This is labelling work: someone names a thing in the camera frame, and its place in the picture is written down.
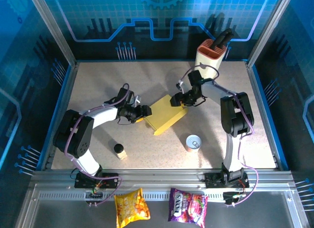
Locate white and yellow paper box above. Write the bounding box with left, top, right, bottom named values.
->
left=143, top=94, right=189, bottom=136

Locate small jar with black lid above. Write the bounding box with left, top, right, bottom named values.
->
left=114, top=143, right=129, bottom=160

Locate tin can with pull tab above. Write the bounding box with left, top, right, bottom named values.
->
left=185, top=134, right=203, bottom=153

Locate cream knife block orange top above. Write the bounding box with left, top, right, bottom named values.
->
left=195, top=38, right=227, bottom=81

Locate yellow snack bag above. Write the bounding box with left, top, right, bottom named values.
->
left=114, top=188, right=151, bottom=228

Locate purple candy bag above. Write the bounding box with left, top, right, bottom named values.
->
left=168, top=187, right=209, bottom=228

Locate aluminium lower tray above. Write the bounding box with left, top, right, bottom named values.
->
left=14, top=183, right=310, bottom=228

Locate aluminium front rail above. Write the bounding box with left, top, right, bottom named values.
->
left=29, top=168, right=295, bottom=190

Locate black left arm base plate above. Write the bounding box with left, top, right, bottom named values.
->
left=74, top=172, right=119, bottom=189

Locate aluminium side rail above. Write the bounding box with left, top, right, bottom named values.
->
left=245, top=60, right=283, bottom=170
left=40, top=61, right=79, bottom=171

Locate black knife handle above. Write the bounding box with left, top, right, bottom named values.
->
left=212, top=28, right=234, bottom=51

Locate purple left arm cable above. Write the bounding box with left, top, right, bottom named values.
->
left=65, top=83, right=131, bottom=207

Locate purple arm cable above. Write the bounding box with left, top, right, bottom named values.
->
left=65, top=83, right=131, bottom=207
left=179, top=64, right=260, bottom=207

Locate slotted aluminium cable rail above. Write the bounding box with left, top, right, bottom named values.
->
left=38, top=192, right=230, bottom=201

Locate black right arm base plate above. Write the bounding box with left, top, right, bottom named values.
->
left=205, top=172, right=250, bottom=189

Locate small wired connector board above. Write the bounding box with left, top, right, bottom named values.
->
left=84, top=186, right=104, bottom=200

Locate aluminium frame post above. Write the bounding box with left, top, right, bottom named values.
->
left=247, top=0, right=295, bottom=68
left=26, top=0, right=77, bottom=67

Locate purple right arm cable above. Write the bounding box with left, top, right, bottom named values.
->
left=179, top=64, right=260, bottom=207

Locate white cable connector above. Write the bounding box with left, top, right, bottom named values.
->
left=222, top=191, right=246, bottom=207

